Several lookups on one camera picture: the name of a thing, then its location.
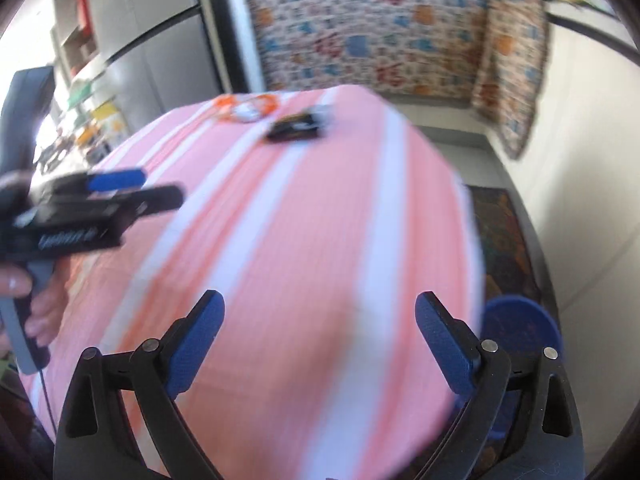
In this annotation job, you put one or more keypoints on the blue waste bin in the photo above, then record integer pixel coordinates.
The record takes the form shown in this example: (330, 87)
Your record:
(515, 320)

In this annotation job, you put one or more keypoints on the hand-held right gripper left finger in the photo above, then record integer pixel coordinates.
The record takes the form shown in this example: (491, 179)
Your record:
(197, 340)

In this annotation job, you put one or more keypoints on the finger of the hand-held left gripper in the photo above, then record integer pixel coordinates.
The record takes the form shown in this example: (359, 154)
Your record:
(117, 180)
(157, 199)

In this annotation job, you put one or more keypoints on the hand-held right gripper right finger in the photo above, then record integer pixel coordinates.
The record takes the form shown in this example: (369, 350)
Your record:
(445, 345)

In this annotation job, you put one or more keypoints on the white kitchen counter cabinet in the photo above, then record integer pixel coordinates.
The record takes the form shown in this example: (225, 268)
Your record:
(590, 160)

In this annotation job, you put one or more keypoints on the striped pink white tablecloth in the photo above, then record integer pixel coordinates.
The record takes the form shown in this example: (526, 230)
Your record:
(300, 235)

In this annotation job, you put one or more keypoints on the person's left hand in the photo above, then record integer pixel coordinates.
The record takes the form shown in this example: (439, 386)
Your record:
(50, 300)

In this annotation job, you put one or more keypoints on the red hanging cloth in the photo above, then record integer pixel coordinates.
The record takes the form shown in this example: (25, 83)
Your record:
(84, 10)

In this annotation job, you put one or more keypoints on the storage rack with basins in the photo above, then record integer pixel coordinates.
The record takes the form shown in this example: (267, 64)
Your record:
(65, 125)

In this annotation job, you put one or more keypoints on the dark snack wrapper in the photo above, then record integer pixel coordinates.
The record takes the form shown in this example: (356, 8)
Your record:
(295, 127)

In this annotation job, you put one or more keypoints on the dark patterned floor mat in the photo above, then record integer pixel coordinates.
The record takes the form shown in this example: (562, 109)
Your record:
(500, 240)

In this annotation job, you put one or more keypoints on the orange white wrapper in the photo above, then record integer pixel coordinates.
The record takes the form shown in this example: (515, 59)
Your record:
(245, 107)

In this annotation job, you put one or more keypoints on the grey refrigerator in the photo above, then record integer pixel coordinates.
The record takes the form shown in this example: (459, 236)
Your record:
(150, 35)

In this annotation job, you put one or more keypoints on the printed cardboard box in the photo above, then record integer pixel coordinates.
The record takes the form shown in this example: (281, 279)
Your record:
(110, 125)

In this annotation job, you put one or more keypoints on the large printed blanket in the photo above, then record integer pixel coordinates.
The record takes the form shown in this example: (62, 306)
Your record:
(360, 35)

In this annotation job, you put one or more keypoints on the narrow printed blanket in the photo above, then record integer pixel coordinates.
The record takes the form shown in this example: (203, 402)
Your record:
(510, 70)

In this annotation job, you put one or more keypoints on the dark wall shelf cabinet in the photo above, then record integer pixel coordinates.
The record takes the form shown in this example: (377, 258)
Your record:
(70, 25)

